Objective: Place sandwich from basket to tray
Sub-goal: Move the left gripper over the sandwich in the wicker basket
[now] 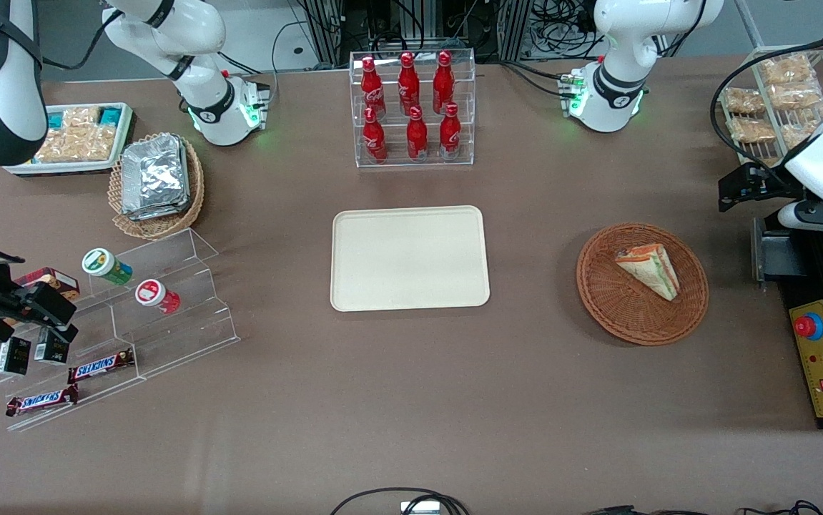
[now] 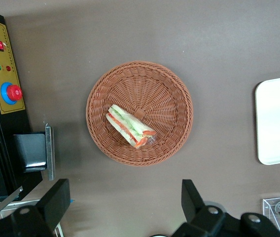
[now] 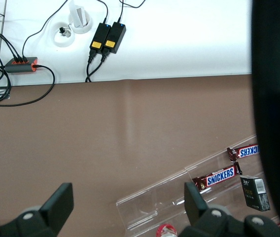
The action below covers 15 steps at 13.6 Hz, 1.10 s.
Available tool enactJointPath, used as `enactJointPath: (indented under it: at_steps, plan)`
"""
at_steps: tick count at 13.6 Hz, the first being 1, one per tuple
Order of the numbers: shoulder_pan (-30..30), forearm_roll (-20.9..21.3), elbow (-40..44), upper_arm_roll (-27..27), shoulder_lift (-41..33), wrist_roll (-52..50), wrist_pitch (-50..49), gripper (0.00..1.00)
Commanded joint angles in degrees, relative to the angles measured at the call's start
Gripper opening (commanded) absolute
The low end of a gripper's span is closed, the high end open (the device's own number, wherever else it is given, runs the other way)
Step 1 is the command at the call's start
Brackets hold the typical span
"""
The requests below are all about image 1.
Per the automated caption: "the small black box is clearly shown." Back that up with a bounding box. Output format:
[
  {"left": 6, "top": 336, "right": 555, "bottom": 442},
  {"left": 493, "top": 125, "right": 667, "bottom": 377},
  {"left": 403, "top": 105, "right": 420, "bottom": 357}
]
[
  {"left": 34, "top": 329, "right": 71, "bottom": 366},
  {"left": 0, "top": 336, "right": 32, "bottom": 376}
]

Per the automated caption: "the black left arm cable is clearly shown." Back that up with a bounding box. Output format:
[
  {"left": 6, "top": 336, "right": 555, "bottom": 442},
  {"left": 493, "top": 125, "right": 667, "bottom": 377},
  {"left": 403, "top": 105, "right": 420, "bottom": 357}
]
[{"left": 710, "top": 37, "right": 823, "bottom": 170}]

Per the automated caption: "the grey metal block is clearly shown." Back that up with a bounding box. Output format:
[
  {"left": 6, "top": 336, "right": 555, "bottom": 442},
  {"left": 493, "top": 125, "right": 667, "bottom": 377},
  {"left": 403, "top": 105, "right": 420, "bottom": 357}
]
[{"left": 751, "top": 217, "right": 809, "bottom": 285}]

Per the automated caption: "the silver foil pack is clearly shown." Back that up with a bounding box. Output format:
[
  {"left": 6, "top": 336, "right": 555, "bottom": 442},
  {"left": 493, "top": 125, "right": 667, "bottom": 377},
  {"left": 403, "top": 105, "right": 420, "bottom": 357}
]
[
  {"left": 125, "top": 143, "right": 192, "bottom": 222},
  {"left": 122, "top": 134, "right": 187, "bottom": 212}
]

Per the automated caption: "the beige rectangular tray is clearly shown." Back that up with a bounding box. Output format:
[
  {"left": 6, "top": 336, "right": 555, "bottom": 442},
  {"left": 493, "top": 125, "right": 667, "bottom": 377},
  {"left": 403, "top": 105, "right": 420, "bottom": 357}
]
[{"left": 331, "top": 205, "right": 491, "bottom": 313}]

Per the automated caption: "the oval tan wicker basket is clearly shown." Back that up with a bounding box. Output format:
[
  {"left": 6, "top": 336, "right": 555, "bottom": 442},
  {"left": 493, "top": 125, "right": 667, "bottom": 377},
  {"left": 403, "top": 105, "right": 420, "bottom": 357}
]
[{"left": 108, "top": 132, "right": 206, "bottom": 240}]

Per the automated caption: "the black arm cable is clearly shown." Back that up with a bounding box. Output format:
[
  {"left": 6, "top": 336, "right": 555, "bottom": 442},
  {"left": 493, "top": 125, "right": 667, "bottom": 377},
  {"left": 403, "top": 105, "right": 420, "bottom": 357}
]
[
  {"left": 710, "top": 37, "right": 823, "bottom": 170},
  {"left": 38, "top": 9, "right": 127, "bottom": 72}
]

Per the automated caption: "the black equipment rack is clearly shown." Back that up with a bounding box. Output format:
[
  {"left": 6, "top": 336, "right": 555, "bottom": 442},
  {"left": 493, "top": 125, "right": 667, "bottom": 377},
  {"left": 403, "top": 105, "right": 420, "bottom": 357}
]
[{"left": 297, "top": 0, "right": 535, "bottom": 67}]

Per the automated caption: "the black cable bundle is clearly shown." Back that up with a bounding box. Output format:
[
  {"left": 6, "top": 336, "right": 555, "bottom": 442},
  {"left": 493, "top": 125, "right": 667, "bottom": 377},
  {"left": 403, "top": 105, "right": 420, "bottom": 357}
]
[{"left": 526, "top": 0, "right": 601, "bottom": 59}]

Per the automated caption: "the white plastic snack tray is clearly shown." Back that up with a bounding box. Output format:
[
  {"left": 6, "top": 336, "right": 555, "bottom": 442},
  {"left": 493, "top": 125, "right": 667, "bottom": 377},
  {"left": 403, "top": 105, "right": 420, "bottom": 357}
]
[{"left": 4, "top": 102, "right": 135, "bottom": 177}]

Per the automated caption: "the red brown snack box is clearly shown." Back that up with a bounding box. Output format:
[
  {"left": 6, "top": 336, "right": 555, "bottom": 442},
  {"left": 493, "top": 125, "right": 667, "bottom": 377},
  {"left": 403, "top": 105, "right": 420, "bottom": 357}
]
[{"left": 14, "top": 267, "right": 81, "bottom": 302}]

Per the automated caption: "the green cup with white lid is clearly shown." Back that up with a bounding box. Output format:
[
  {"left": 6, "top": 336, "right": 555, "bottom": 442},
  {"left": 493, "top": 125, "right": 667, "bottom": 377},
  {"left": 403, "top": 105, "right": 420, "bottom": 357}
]
[{"left": 82, "top": 247, "right": 134, "bottom": 286}]

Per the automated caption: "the red cup with white lid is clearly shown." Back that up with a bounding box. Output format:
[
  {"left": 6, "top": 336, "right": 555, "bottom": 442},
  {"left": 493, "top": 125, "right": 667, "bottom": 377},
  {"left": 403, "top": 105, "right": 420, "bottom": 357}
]
[{"left": 134, "top": 279, "right": 182, "bottom": 315}]

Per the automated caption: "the bagged bread pastry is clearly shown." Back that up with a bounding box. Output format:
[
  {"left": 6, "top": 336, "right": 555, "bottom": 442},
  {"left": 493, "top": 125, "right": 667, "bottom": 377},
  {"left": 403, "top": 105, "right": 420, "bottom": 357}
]
[
  {"left": 771, "top": 82, "right": 823, "bottom": 109},
  {"left": 728, "top": 117, "right": 777, "bottom": 144},
  {"left": 782, "top": 111, "right": 823, "bottom": 149},
  {"left": 723, "top": 87, "right": 766, "bottom": 115},
  {"left": 760, "top": 54, "right": 816, "bottom": 85}
]

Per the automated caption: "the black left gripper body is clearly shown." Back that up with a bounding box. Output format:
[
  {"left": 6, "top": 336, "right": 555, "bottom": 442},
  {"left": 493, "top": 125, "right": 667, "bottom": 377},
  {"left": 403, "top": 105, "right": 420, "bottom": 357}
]
[{"left": 719, "top": 163, "right": 807, "bottom": 213}]

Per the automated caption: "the black control box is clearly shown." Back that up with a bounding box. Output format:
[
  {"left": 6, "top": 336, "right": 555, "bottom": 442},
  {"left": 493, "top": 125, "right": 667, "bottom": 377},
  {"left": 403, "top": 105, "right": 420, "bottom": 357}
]
[{"left": 751, "top": 215, "right": 823, "bottom": 431}]

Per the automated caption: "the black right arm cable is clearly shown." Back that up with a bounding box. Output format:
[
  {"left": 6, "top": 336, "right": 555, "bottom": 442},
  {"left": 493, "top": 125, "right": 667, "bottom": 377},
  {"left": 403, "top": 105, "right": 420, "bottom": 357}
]
[{"left": 38, "top": 9, "right": 127, "bottom": 72}]

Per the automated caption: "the black looped cable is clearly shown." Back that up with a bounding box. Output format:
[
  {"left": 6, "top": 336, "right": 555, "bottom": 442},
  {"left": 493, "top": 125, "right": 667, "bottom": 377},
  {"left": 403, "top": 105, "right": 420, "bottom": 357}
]
[{"left": 329, "top": 487, "right": 470, "bottom": 515}]

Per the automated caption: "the clear acrylic stepped stand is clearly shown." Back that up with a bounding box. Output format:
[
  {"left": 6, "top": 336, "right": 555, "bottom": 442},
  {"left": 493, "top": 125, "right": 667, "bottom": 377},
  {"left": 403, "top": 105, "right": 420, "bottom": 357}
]
[{"left": 0, "top": 227, "right": 242, "bottom": 434}]

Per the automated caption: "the clear acrylic bottle rack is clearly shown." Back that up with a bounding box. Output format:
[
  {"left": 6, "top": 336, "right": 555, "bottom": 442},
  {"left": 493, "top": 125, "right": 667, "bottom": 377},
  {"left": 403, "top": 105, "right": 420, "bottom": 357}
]
[{"left": 350, "top": 48, "right": 477, "bottom": 170}]

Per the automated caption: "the clear bag of crackers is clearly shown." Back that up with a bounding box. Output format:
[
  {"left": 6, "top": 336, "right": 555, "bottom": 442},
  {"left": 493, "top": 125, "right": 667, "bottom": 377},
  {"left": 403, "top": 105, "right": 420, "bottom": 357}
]
[
  {"left": 61, "top": 106, "right": 102, "bottom": 129},
  {"left": 34, "top": 126, "right": 116, "bottom": 164}
]

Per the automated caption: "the brown snickers bar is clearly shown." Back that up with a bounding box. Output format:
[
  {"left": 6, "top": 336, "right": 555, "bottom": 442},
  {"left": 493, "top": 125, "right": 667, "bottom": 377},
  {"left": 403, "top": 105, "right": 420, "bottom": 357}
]
[
  {"left": 5, "top": 384, "right": 80, "bottom": 418},
  {"left": 67, "top": 348, "right": 136, "bottom": 384}
]

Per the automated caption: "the triangle sandwich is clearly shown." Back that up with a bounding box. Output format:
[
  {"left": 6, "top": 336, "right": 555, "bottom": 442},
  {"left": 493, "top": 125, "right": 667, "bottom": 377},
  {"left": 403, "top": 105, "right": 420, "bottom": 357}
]
[{"left": 614, "top": 243, "right": 681, "bottom": 302}]

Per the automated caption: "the round brown wicker basket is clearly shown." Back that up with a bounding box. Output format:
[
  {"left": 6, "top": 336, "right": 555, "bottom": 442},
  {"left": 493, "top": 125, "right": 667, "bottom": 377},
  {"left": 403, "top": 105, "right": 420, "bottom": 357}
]
[{"left": 576, "top": 222, "right": 710, "bottom": 347}]

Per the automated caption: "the red cola bottle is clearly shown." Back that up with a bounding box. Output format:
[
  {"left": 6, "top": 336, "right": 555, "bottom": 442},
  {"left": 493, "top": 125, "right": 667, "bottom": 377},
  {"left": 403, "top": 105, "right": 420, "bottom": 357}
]
[
  {"left": 439, "top": 102, "right": 463, "bottom": 160},
  {"left": 398, "top": 51, "right": 420, "bottom": 115},
  {"left": 432, "top": 50, "right": 455, "bottom": 115},
  {"left": 406, "top": 106, "right": 429, "bottom": 162},
  {"left": 360, "top": 56, "right": 386, "bottom": 119},
  {"left": 362, "top": 106, "right": 388, "bottom": 164}
]

